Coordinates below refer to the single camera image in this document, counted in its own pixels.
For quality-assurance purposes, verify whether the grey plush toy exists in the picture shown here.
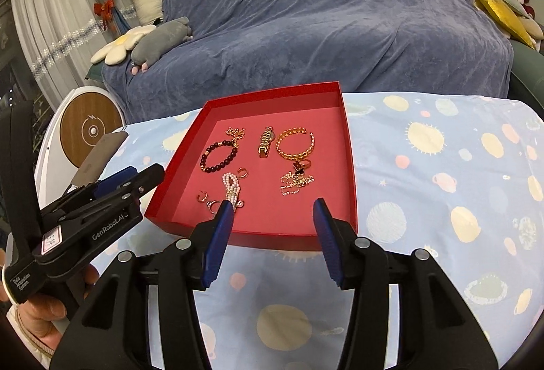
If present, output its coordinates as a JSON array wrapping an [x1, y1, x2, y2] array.
[[130, 17, 193, 75]]

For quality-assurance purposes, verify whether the white pearl bracelet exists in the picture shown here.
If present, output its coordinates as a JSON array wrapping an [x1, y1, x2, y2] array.
[[221, 172, 245, 210]]

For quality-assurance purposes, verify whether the black clover pendant necklace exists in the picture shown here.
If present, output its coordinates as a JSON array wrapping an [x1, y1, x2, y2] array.
[[278, 157, 316, 197]]

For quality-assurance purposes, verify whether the sofa with blue cover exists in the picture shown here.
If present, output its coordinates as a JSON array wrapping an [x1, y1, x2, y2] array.
[[101, 0, 515, 124]]

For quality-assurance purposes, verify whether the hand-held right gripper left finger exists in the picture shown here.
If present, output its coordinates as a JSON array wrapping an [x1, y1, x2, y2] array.
[[50, 200, 235, 370]]

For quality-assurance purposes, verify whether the green sofa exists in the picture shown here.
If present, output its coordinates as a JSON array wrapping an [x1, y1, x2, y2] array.
[[442, 0, 544, 116]]

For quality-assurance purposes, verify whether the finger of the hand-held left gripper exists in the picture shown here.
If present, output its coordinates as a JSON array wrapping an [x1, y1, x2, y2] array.
[[40, 163, 166, 226], [64, 166, 139, 201]]

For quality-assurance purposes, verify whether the gold chain necklace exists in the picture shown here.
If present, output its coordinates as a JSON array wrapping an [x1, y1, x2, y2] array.
[[224, 125, 248, 150]]

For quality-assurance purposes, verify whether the white curtain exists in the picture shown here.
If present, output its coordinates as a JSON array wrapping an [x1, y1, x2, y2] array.
[[9, 0, 112, 107]]

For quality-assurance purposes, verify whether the dark bead bracelet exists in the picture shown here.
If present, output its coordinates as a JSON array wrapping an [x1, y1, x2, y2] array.
[[200, 139, 241, 174]]

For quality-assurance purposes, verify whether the person's left forearm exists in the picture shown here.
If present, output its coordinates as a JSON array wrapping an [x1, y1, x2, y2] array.
[[0, 306, 54, 368]]

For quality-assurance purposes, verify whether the gold watch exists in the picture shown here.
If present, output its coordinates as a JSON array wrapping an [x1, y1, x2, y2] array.
[[256, 127, 276, 158]]

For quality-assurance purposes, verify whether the white flower pillow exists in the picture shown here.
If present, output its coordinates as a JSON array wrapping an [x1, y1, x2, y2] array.
[[90, 25, 158, 66]]

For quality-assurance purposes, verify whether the red cardboard box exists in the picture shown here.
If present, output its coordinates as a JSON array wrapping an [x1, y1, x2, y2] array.
[[143, 82, 360, 252]]

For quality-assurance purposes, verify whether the person's left hand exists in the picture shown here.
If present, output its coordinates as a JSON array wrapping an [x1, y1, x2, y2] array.
[[6, 263, 101, 354]]

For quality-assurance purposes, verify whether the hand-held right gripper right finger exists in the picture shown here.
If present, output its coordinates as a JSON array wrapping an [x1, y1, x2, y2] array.
[[312, 198, 498, 370]]

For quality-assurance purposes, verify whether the gold link bracelet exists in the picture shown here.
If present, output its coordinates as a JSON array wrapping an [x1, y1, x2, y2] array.
[[275, 127, 316, 161]]

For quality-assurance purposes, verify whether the red curtain bow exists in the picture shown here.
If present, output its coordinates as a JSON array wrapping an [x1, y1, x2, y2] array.
[[94, 0, 119, 31]]

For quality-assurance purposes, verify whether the yellow pillow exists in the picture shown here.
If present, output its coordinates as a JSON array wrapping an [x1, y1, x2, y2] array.
[[467, 0, 535, 50]]

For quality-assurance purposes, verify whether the round wooden-faced white appliance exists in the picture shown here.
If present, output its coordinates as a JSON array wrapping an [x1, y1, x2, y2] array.
[[34, 86, 128, 201]]

